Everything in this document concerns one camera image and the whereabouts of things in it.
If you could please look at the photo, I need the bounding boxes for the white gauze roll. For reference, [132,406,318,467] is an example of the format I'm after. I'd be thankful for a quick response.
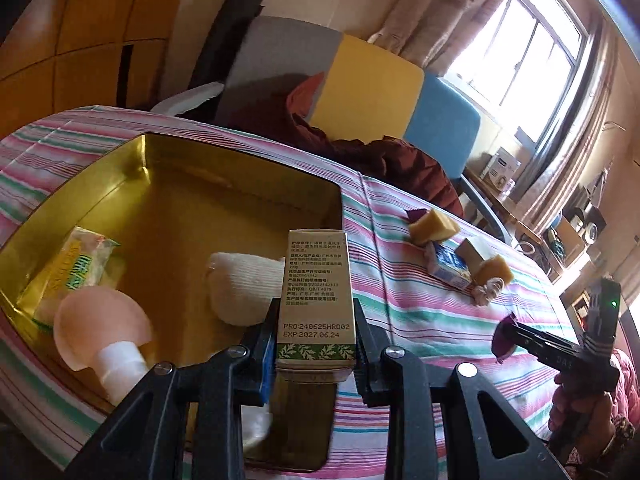
[206,251,286,327]

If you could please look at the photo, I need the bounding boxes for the white appliance box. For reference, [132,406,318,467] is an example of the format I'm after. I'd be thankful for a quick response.
[482,147,521,188]

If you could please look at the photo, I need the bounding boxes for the yellow sponge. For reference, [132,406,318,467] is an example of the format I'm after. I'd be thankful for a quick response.
[472,255,515,287]
[409,208,462,247]

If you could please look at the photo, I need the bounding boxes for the patterned beige curtain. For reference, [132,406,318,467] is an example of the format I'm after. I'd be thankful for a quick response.
[367,0,536,68]
[520,10,631,231]

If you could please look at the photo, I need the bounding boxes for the window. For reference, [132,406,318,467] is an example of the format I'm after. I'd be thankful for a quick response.
[445,0,588,148]

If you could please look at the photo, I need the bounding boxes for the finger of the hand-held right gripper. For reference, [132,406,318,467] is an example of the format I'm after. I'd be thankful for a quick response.
[494,322,587,369]

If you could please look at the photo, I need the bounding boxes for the blue white small box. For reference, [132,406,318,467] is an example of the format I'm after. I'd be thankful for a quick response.
[427,241,473,291]

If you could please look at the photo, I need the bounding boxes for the beige carton with leaf print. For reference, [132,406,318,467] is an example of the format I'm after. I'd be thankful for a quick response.
[275,229,357,383]

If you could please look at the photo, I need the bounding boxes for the pink mushroom-shaped toy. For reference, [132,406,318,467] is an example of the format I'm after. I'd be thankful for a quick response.
[53,287,153,407]

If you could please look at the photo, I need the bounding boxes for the dark red padded jacket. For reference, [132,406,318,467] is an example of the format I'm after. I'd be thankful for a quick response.
[250,72,466,218]

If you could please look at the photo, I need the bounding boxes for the person's right forearm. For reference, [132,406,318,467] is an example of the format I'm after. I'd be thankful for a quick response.
[565,347,640,480]

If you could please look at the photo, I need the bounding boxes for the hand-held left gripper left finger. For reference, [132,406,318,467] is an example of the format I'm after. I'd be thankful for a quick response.
[65,299,281,480]

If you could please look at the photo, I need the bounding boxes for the black rolled mat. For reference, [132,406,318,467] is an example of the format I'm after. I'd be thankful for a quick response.
[187,0,264,92]

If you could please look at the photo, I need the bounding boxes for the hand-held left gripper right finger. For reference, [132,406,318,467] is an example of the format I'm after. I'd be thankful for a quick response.
[351,299,557,480]

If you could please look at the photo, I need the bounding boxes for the person's right hand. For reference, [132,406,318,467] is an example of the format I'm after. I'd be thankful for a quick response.
[547,376,617,467]

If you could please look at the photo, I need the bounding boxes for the grey yellow blue sofa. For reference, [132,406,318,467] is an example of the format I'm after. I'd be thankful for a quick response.
[150,15,511,241]

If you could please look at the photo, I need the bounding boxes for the rectangular gold-lined tin box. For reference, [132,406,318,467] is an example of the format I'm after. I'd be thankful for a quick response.
[0,132,346,473]

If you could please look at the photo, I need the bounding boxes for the yellow green snack packet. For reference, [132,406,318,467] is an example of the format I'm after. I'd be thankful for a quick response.
[32,226,122,331]

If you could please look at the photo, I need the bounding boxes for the wooden desk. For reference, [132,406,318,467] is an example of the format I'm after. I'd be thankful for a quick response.
[465,165,616,311]

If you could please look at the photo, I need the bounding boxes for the beige block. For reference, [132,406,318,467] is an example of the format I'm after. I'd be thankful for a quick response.
[455,237,488,267]

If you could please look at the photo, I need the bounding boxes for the wooden wardrobe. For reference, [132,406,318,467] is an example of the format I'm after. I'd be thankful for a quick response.
[0,0,196,131]

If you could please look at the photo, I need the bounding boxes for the pink green striped blanket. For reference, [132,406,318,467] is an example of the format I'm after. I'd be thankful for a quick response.
[0,105,591,480]

